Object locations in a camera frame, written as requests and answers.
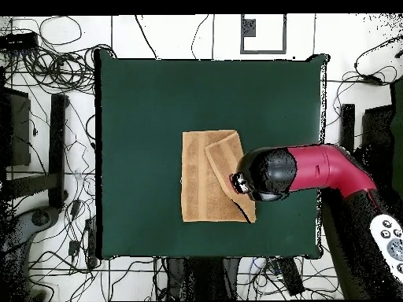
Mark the tan terry towel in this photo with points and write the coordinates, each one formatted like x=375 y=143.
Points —
x=195 y=188

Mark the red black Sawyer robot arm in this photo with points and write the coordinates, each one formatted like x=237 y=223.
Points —
x=330 y=170

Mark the dark green table cloth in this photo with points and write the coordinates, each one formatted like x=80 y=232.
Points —
x=141 y=94

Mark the small grey square plate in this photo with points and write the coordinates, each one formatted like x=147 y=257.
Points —
x=249 y=27

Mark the green cloth cover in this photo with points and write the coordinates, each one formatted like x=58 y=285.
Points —
x=398 y=125

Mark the black flat panel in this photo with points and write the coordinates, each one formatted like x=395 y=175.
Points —
x=376 y=125
x=19 y=132

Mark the black power adapter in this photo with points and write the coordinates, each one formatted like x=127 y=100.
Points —
x=74 y=248
x=373 y=80

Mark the black power strip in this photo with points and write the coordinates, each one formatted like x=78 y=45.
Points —
x=91 y=242
x=19 y=41

